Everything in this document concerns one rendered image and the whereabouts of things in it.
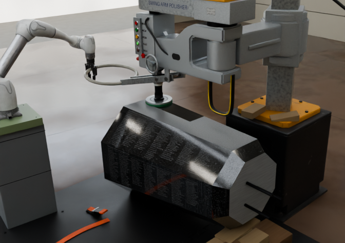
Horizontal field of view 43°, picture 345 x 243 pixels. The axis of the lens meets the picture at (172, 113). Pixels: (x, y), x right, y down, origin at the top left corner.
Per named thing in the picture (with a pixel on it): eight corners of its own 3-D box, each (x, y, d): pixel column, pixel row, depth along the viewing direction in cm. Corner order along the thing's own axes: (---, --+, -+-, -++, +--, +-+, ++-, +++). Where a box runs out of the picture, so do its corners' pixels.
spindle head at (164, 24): (190, 73, 331) (190, 14, 314) (169, 79, 317) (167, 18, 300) (159, 64, 355) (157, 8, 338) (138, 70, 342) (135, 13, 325)
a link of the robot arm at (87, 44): (98, 51, 396) (88, 48, 403) (97, 35, 389) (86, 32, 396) (90, 54, 388) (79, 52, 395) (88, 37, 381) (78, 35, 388)
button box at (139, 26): (144, 55, 332) (142, 17, 322) (141, 55, 331) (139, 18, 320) (137, 53, 338) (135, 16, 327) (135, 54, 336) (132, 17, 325)
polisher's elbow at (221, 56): (221, 61, 303) (221, 34, 296) (241, 67, 289) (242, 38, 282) (200, 66, 292) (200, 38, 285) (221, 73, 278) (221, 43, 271)
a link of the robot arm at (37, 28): (57, 24, 349) (45, 23, 355) (40, 18, 333) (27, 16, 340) (53, 40, 349) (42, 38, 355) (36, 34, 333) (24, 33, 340)
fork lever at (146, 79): (187, 76, 332) (186, 69, 331) (169, 82, 320) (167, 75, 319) (135, 81, 385) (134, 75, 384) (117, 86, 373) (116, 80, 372)
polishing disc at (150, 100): (168, 105, 339) (168, 104, 339) (142, 104, 345) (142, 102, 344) (174, 96, 358) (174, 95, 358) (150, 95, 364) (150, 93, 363)
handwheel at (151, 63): (167, 73, 323) (167, 53, 317) (157, 76, 317) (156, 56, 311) (154, 69, 333) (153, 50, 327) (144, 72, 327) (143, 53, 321)
